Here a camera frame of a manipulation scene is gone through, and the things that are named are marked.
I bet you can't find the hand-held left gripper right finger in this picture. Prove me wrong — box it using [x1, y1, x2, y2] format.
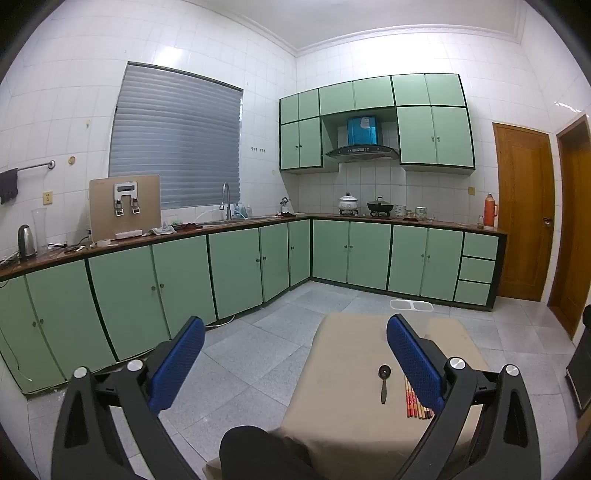
[387, 314, 542, 480]

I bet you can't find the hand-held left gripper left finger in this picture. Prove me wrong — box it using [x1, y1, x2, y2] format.
[51, 316, 206, 480]

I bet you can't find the white double utensil holder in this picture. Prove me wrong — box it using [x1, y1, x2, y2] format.
[390, 299, 433, 315]

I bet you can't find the beige tablecloth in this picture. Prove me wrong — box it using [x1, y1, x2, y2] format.
[203, 313, 491, 480]

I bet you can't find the long green base cabinet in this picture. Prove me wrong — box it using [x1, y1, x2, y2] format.
[0, 217, 313, 394]

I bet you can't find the green base cabinet with drawers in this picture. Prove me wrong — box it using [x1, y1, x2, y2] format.
[310, 216, 509, 311]

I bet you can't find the person's dark trouser leg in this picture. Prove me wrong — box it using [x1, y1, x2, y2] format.
[219, 425, 315, 480]

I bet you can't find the steel sink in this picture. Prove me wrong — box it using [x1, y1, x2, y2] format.
[198, 217, 269, 227]

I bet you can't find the gas stove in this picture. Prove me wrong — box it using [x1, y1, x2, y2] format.
[338, 209, 399, 219]

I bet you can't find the black case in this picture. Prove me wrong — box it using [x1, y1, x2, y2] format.
[565, 305, 591, 419]

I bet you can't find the orange thermos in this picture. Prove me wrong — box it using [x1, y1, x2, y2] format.
[483, 193, 500, 228]

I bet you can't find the beige water purifier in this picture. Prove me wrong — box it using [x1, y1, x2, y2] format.
[89, 174, 161, 242]

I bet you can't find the wooden door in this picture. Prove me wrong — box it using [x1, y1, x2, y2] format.
[492, 122, 555, 303]
[547, 114, 591, 341]

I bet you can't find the clear glass vase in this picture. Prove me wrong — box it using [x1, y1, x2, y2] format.
[31, 208, 49, 253]

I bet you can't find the steel electric kettle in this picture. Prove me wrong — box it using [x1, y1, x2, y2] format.
[17, 224, 38, 260]

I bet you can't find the grey window blind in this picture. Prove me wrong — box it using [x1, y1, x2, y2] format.
[109, 62, 244, 210]

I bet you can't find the range hood with blue film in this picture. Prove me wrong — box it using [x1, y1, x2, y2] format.
[324, 115, 400, 162]

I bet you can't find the dark hanging towel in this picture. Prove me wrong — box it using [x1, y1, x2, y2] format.
[0, 168, 20, 205]

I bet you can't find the green wall cabinet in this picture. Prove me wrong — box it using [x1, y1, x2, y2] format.
[391, 72, 476, 177]
[319, 76, 394, 116]
[279, 88, 323, 174]

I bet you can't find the metal towel rail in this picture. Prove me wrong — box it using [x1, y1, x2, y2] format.
[16, 160, 57, 174]

